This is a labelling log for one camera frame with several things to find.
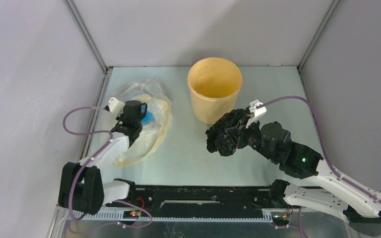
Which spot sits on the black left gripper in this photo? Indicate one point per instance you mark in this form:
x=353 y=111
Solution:
x=119 y=118

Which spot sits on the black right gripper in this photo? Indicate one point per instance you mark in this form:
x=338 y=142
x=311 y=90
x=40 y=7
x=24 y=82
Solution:
x=231 y=132

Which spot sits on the black trash bag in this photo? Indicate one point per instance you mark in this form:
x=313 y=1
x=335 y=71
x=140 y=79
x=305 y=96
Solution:
x=215 y=134

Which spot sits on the clear plastic bag yellow rim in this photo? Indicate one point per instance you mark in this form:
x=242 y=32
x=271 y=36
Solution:
x=154 y=93

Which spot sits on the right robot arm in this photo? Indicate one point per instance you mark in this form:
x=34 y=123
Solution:
x=352 y=202

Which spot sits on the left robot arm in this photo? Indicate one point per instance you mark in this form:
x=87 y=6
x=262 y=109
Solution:
x=82 y=190

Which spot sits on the blue trash bag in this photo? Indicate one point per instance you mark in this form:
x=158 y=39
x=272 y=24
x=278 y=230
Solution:
x=148 y=119

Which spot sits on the cream yellow trash bin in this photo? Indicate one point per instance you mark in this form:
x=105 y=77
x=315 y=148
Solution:
x=214 y=85

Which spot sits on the right circuit board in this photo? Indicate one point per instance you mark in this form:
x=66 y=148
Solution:
x=281 y=220

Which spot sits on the circuit board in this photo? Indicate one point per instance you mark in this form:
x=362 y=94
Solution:
x=281 y=220
x=131 y=214

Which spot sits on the left circuit board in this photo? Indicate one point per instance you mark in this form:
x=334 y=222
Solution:
x=131 y=214

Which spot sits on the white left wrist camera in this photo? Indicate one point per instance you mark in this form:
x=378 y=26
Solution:
x=114 y=105

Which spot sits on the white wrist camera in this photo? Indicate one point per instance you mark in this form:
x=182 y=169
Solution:
x=257 y=111
x=114 y=105

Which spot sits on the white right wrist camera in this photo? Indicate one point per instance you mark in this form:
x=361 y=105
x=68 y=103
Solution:
x=257 y=111

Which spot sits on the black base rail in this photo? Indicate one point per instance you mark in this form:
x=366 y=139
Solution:
x=203 y=202

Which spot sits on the left aluminium frame post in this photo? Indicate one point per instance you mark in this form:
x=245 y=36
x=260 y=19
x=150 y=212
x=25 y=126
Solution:
x=80 y=22

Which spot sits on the aluminium frame post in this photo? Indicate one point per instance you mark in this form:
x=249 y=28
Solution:
x=318 y=33
x=80 y=22

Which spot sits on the right aluminium frame post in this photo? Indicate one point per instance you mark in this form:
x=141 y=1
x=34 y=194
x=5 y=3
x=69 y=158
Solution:
x=318 y=33

